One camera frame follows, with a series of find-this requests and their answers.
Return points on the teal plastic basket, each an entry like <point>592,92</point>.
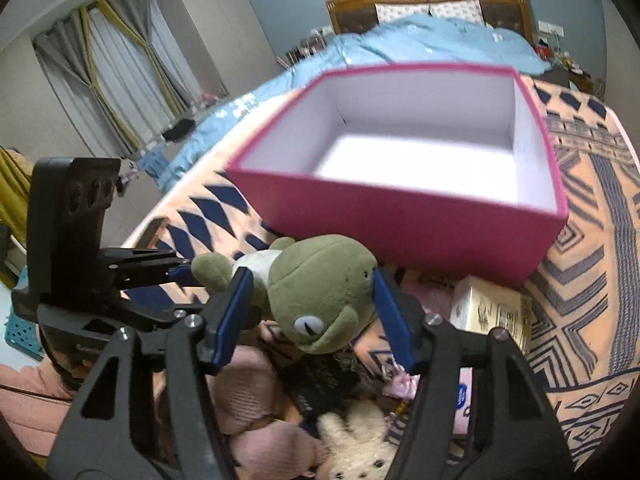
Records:
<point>22,335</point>

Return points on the floral pink tissue pack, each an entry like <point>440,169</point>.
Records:
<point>463,403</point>

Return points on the left patterned pillow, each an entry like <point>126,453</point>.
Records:
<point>386,13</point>

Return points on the pink storage box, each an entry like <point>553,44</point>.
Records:
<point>442,167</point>

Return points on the pink crinkly plastic bag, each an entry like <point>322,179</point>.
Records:
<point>435,292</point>

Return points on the grey yellow curtains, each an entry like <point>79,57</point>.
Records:
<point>119,74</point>

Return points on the left forearm pink sleeve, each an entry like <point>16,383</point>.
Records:
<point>34,402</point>

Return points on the patterned pillow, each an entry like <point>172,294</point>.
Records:
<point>464,10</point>
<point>386,13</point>

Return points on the small black box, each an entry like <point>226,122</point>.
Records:
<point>323,384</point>

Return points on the wooden headboard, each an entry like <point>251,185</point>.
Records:
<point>358,16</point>

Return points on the orange navy patterned blanket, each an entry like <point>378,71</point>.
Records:
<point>585,338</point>

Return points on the green frog plush toy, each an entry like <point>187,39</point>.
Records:
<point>319,291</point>

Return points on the right patterned pillow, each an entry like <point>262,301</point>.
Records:
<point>464,10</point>

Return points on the cream bunny plush toy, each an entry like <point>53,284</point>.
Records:
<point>357,442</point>

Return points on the yellow tissue pack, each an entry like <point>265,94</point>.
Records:
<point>479,306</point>

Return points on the pink knitted plush toy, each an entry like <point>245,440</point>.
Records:
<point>249,405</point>

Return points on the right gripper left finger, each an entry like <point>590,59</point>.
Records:
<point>108,432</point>

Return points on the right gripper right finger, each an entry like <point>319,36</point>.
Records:
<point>513,432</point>

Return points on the light blue duvet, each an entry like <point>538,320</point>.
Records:
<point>415,38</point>

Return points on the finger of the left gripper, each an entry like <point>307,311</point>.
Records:
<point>182,275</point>

